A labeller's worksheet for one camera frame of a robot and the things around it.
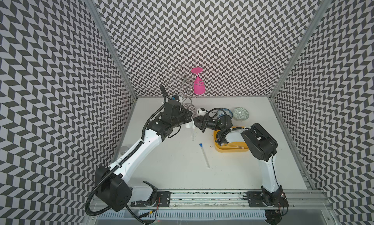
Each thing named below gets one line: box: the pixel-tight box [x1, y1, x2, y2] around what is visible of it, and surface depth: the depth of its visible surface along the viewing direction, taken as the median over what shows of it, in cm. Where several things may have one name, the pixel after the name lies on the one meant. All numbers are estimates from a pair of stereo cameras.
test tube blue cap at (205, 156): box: [199, 143, 211, 169], surface depth 89 cm
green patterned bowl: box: [232, 107, 250, 122], surface depth 107 cm
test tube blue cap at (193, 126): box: [190, 119, 196, 142], surface depth 77 cm
